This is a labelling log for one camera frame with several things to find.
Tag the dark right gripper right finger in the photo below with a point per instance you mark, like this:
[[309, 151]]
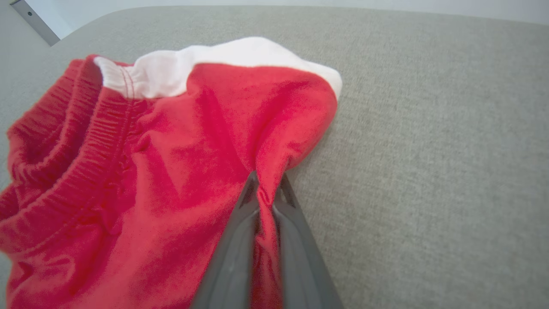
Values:
[[304, 266]]

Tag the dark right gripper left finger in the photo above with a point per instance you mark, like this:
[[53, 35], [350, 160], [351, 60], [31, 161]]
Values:
[[231, 266]]

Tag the red shorts with white stripe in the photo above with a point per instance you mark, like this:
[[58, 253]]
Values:
[[171, 171]]

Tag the grey fabric sofa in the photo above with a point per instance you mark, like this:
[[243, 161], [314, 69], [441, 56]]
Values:
[[429, 150]]

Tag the dark wall baseboard strip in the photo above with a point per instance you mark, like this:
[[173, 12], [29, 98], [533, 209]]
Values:
[[36, 21]]

